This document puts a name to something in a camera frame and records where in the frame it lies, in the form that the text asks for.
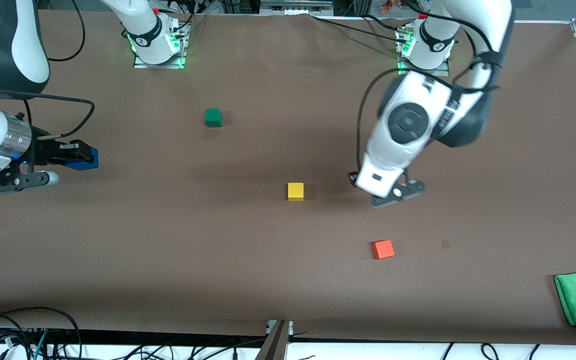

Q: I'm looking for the blue cube block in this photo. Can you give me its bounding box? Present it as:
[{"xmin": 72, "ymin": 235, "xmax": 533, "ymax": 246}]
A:
[{"xmin": 70, "ymin": 147, "xmax": 100, "ymax": 172}]

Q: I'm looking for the orange cube block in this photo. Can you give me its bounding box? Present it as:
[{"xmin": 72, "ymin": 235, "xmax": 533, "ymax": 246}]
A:
[{"xmin": 372, "ymin": 239, "xmax": 396, "ymax": 260}]

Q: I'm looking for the grey metal background box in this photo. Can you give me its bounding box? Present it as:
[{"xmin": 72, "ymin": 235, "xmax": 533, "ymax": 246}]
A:
[{"xmin": 260, "ymin": 0, "xmax": 335, "ymax": 16}]

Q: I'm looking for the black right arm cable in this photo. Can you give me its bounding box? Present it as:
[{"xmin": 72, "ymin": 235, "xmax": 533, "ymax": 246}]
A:
[{"xmin": 0, "ymin": 0, "xmax": 96, "ymax": 140}]

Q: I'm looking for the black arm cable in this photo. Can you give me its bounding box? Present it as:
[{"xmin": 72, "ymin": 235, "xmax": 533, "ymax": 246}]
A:
[
  {"xmin": 355, "ymin": 15, "xmax": 503, "ymax": 177},
  {"xmin": 0, "ymin": 0, "xmax": 96, "ymax": 140}
]

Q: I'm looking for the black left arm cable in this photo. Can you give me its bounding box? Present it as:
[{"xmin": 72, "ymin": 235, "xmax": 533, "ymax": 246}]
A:
[{"xmin": 355, "ymin": 15, "xmax": 503, "ymax": 177}]

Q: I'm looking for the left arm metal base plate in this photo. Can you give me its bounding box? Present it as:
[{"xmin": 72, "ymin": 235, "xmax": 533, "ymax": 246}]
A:
[{"xmin": 396, "ymin": 26, "xmax": 452, "ymax": 77}]

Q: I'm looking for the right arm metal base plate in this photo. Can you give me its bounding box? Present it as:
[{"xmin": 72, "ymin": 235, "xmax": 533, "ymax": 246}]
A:
[{"xmin": 133, "ymin": 19, "xmax": 189, "ymax": 70}]

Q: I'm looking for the black base cable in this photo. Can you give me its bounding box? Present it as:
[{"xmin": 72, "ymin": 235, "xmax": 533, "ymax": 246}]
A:
[
  {"xmin": 160, "ymin": 0, "xmax": 208, "ymax": 32},
  {"xmin": 362, "ymin": 14, "xmax": 411, "ymax": 32},
  {"xmin": 309, "ymin": 14, "xmax": 411, "ymax": 42}
]

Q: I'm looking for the black floor cable loop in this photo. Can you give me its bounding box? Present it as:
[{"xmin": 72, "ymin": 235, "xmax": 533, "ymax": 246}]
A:
[{"xmin": 0, "ymin": 306, "xmax": 83, "ymax": 360}]

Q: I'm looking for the teal floor cable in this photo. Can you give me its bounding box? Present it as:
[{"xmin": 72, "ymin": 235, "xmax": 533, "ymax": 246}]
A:
[{"xmin": 32, "ymin": 329, "xmax": 50, "ymax": 360}]

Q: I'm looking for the black looped floor cable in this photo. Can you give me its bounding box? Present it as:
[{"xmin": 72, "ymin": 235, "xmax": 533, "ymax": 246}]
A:
[{"xmin": 480, "ymin": 342, "xmax": 540, "ymax": 360}]

